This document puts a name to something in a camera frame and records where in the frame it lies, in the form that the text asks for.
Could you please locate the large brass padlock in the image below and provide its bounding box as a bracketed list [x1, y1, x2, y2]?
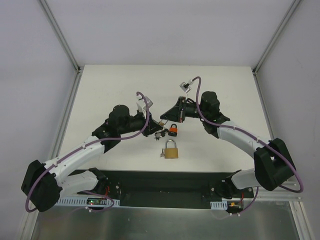
[164, 139, 179, 159]

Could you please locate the small brass padlock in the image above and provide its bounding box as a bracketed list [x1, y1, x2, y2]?
[158, 119, 166, 127]

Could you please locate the panda keychain charm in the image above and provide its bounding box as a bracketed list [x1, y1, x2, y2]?
[154, 132, 162, 141]

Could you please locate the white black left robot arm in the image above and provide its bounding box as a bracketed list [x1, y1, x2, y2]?
[21, 105, 163, 213]

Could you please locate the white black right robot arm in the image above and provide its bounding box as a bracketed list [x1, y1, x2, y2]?
[160, 91, 296, 198]

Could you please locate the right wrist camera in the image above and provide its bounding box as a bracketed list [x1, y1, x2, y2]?
[179, 79, 194, 94]

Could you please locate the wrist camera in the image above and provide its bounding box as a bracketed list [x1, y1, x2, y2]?
[136, 95, 153, 113]
[179, 79, 194, 94]

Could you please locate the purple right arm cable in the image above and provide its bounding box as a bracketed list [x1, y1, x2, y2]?
[191, 76, 305, 193]

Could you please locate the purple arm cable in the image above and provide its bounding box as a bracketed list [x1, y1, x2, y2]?
[25, 91, 151, 213]
[191, 76, 305, 193]

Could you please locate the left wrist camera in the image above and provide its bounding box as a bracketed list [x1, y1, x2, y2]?
[136, 95, 153, 113]

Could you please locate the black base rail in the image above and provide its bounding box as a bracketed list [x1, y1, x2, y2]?
[74, 166, 260, 209]

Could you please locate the right aluminium frame post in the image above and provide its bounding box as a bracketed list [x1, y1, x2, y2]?
[252, 0, 303, 76]

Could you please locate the aluminium frame post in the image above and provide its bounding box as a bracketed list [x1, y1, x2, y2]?
[252, 0, 303, 76]
[37, 0, 82, 74]

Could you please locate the right white cable duct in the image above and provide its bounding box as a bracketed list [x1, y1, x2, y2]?
[210, 200, 228, 211]

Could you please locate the white cable duct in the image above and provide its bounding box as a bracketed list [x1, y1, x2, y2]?
[55, 196, 120, 208]
[210, 200, 228, 211]

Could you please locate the left white cable duct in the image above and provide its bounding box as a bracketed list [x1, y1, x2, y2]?
[55, 196, 120, 208]

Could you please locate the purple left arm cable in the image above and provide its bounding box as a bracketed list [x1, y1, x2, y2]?
[25, 91, 151, 213]

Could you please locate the rear aluminium frame rail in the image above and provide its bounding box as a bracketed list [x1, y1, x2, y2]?
[257, 186, 302, 202]

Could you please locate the left aluminium frame post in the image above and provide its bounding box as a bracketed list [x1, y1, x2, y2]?
[37, 0, 82, 74]

